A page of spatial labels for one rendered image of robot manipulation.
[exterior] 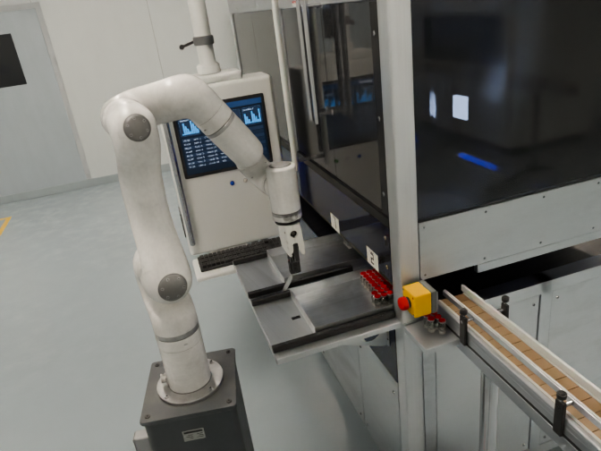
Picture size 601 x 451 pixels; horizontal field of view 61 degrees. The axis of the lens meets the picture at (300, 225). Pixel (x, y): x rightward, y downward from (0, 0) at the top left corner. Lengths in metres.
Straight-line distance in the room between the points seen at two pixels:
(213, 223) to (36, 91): 4.74
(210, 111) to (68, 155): 5.75
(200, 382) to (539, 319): 1.14
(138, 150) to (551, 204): 1.22
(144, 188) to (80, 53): 5.58
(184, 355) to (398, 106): 0.86
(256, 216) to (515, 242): 1.19
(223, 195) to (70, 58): 4.67
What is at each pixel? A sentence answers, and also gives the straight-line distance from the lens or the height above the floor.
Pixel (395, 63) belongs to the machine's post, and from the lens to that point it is 1.35.
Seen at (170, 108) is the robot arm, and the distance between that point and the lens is 1.26.
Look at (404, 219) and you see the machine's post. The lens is 1.46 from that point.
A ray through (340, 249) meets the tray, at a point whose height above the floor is 0.88.
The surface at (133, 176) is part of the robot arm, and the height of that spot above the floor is 1.50.
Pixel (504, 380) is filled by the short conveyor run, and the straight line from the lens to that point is 1.45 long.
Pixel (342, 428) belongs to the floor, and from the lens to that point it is 2.56.
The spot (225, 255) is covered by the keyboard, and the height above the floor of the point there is 0.83.
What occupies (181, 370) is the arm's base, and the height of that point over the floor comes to 0.95.
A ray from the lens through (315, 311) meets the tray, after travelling 1.71.
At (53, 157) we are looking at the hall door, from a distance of 6.99.
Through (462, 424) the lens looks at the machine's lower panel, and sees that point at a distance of 2.03.
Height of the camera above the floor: 1.82
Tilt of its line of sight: 23 degrees down
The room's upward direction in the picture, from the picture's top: 8 degrees counter-clockwise
